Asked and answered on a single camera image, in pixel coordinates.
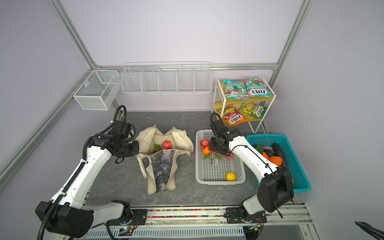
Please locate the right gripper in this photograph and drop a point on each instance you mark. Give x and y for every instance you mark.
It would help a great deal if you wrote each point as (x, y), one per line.
(212, 146)

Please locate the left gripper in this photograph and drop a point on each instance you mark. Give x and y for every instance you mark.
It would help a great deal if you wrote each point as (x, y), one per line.
(135, 151)

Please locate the red apple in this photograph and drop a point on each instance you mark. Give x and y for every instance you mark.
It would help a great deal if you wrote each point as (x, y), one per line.
(205, 143)
(167, 145)
(228, 156)

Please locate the pink dragon fruit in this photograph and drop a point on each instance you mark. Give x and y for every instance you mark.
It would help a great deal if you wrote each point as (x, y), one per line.
(157, 148)

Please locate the cream canvas grocery bag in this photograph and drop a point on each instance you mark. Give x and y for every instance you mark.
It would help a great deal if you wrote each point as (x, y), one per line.
(159, 168)

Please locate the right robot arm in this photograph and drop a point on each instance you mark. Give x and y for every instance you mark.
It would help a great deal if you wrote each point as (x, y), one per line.
(275, 183)

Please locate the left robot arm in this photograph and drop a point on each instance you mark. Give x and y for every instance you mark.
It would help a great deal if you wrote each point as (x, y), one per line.
(65, 213)

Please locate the orange Fox's candy bag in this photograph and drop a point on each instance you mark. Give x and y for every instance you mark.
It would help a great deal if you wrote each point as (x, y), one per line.
(232, 116)

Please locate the green Fox's candy bag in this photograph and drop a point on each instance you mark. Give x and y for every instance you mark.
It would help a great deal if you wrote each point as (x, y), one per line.
(253, 110)

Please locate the pink green candy bag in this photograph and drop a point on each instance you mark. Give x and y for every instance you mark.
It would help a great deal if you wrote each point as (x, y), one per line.
(235, 90)

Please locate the teal Fox's candy bag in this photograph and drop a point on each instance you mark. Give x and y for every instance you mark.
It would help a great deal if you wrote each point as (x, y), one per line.
(256, 88)

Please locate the orange tangerine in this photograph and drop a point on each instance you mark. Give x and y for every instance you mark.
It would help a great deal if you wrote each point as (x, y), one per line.
(206, 150)

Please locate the green leafy twig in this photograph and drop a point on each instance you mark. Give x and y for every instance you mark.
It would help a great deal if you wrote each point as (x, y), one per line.
(212, 158)

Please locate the white plastic fruit basket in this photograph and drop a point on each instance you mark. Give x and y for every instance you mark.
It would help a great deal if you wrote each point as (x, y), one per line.
(216, 174)

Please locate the yellow lemon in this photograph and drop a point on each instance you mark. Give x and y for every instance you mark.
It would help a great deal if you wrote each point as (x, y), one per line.
(231, 177)

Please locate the green bell pepper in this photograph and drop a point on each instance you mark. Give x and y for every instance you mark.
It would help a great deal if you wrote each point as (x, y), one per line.
(259, 149)

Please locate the orange carrot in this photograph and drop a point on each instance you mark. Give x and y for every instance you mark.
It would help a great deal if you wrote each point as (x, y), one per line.
(265, 155)

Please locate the purple eggplant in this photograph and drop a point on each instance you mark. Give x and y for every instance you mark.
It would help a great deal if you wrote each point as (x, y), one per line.
(279, 153)

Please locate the teal plastic vegetable basket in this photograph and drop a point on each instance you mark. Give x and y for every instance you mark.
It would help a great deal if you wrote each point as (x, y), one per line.
(301, 182)

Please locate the small white mesh wall basket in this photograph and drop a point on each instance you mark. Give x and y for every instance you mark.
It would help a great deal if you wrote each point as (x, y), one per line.
(99, 90)

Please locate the long white wire wall basket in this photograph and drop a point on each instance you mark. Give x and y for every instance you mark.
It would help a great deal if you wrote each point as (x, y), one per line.
(166, 78)

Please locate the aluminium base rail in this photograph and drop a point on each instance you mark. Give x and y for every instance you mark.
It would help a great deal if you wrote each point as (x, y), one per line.
(201, 222)

